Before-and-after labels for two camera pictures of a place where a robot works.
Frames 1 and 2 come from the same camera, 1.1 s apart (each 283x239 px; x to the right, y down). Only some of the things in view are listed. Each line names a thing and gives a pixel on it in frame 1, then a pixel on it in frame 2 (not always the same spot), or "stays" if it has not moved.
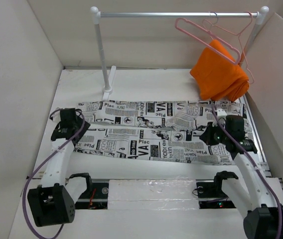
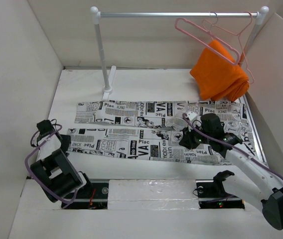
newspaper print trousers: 159,131 stays
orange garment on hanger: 217,77 stays
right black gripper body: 216,134 → 194,139
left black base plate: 97,197 stays
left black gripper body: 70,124 → 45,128
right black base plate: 211,196 stays
